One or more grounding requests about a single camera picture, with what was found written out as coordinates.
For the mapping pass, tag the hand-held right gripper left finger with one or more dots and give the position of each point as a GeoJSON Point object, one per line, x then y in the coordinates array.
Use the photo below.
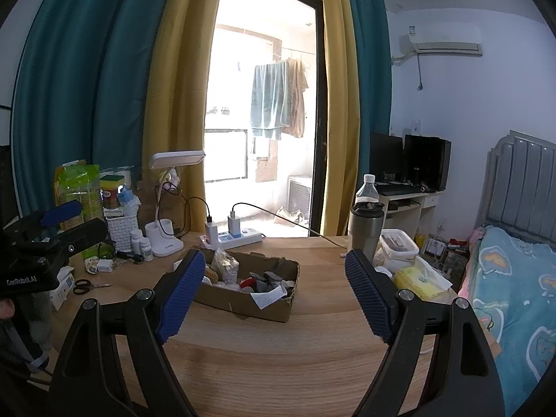
{"type": "Point", "coordinates": [182, 295]}

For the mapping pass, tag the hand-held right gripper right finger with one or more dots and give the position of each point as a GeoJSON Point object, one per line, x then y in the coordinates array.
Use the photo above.
{"type": "Point", "coordinates": [369, 295]}

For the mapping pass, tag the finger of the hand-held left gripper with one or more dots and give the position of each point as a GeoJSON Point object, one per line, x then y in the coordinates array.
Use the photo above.
{"type": "Point", "coordinates": [84, 232]}
{"type": "Point", "coordinates": [63, 213]}

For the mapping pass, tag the brown plush bear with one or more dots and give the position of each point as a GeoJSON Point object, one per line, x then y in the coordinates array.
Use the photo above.
{"type": "Point", "coordinates": [211, 274]}

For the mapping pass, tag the bag of cotton swabs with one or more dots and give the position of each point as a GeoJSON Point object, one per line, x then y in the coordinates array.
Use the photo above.
{"type": "Point", "coordinates": [226, 265]}

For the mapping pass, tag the cardboard box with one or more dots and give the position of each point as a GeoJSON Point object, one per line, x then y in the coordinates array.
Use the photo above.
{"type": "Point", "coordinates": [243, 302]}

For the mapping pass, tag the grey socks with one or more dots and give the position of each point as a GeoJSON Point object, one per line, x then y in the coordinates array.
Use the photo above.
{"type": "Point", "coordinates": [266, 280]}

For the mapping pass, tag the person's left hand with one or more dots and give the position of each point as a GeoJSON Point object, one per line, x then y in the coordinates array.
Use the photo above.
{"type": "Point", "coordinates": [4, 309]}

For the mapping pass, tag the green snack package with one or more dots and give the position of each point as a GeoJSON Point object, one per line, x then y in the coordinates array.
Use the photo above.
{"type": "Point", "coordinates": [76, 191]}

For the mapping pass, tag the white plug adapter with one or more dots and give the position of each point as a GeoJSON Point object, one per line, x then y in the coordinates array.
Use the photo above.
{"type": "Point", "coordinates": [104, 265]}

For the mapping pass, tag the white carton box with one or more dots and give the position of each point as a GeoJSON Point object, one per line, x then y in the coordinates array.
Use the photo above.
{"type": "Point", "coordinates": [63, 284]}

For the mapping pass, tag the white perforated basket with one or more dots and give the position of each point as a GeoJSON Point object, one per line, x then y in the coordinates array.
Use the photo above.
{"type": "Point", "coordinates": [124, 226]}

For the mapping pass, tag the can with yellow lid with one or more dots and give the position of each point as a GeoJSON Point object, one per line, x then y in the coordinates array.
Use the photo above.
{"type": "Point", "coordinates": [110, 191]}

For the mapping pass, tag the black flashlight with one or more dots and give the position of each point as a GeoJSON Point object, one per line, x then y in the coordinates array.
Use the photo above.
{"type": "Point", "coordinates": [128, 255]}

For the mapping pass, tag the yellow tissue pack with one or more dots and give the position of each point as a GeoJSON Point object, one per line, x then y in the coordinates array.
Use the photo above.
{"type": "Point", "coordinates": [419, 282]}

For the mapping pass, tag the white pill bottle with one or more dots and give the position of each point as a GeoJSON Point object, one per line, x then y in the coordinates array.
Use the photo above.
{"type": "Point", "coordinates": [137, 241]}
{"type": "Point", "coordinates": [147, 249]}

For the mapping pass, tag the white desk lamp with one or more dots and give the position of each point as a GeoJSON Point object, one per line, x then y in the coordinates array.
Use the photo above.
{"type": "Point", "coordinates": [167, 243]}

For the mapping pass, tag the plastic container with lid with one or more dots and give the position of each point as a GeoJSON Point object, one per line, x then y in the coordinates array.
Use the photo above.
{"type": "Point", "coordinates": [397, 247]}

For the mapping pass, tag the blue tissue packet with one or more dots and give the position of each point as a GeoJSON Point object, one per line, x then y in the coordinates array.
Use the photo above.
{"type": "Point", "coordinates": [128, 195]}

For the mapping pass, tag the steel tumbler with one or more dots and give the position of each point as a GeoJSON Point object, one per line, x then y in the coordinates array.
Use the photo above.
{"type": "Point", "coordinates": [365, 230]}

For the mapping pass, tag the white charger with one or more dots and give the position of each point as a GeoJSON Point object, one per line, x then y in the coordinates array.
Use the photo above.
{"type": "Point", "coordinates": [233, 226]}
{"type": "Point", "coordinates": [212, 231]}

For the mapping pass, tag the white power strip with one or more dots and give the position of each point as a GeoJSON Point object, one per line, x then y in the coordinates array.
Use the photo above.
{"type": "Point", "coordinates": [236, 239]}

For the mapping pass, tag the white paper towel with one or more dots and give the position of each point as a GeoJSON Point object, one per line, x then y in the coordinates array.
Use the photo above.
{"type": "Point", "coordinates": [267, 299]}

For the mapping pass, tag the white computer desk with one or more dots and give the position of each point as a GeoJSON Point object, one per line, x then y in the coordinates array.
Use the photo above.
{"type": "Point", "coordinates": [412, 208]}

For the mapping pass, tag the small toy figure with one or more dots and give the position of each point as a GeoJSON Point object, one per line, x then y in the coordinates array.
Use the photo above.
{"type": "Point", "coordinates": [173, 178]}

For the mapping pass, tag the clear water bottle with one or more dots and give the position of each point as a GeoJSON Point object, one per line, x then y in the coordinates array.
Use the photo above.
{"type": "Point", "coordinates": [368, 189]}

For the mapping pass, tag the black keyboard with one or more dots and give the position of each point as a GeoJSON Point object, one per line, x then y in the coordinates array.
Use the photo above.
{"type": "Point", "coordinates": [399, 190]}

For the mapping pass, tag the pink cloth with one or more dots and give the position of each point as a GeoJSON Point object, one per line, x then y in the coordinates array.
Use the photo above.
{"type": "Point", "coordinates": [472, 241]}

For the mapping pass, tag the outdoor air conditioner unit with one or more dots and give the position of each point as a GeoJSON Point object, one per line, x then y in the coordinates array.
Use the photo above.
{"type": "Point", "coordinates": [299, 197]}

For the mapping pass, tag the blue printed blanket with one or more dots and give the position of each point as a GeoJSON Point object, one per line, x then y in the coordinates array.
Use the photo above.
{"type": "Point", "coordinates": [508, 304]}

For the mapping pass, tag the teal curtain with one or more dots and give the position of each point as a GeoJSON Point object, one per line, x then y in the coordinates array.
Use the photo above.
{"type": "Point", "coordinates": [369, 74]}
{"type": "Point", "coordinates": [87, 74]}

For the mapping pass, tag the black computer monitor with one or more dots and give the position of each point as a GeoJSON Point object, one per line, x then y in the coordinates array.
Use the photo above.
{"type": "Point", "coordinates": [425, 160]}

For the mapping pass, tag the yellow curtain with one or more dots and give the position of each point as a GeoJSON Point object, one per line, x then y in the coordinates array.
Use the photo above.
{"type": "Point", "coordinates": [182, 74]}
{"type": "Point", "coordinates": [341, 108]}

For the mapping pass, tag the grey padded headboard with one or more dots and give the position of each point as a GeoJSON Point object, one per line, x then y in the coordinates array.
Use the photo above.
{"type": "Point", "coordinates": [517, 182]}

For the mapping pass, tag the hanging beige garment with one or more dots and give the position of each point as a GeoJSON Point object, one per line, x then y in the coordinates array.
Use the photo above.
{"type": "Point", "coordinates": [297, 100]}

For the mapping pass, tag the hanging teal towel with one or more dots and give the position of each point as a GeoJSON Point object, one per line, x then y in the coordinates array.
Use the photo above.
{"type": "Point", "coordinates": [269, 100]}

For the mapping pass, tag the white air conditioner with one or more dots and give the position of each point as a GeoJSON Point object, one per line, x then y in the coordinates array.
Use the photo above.
{"type": "Point", "coordinates": [447, 37]}

